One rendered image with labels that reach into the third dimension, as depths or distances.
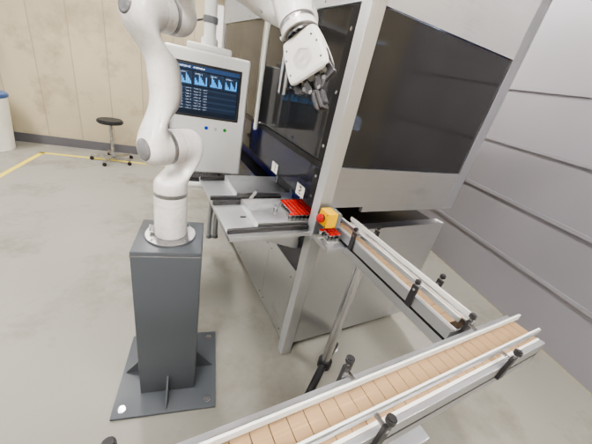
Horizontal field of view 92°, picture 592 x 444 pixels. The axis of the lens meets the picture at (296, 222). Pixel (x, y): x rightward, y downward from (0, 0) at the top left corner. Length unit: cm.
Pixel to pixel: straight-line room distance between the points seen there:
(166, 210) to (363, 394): 86
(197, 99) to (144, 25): 105
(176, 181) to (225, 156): 105
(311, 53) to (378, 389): 77
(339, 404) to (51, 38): 502
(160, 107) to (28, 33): 425
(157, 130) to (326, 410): 89
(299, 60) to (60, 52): 457
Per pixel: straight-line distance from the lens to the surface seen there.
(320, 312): 181
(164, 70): 106
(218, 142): 210
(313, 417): 70
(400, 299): 116
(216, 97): 204
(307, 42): 73
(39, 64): 525
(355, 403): 75
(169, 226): 118
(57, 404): 190
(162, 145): 103
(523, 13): 189
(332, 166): 126
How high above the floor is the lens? 153
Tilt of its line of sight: 27 degrees down
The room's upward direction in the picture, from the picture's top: 13 degrees clockwise
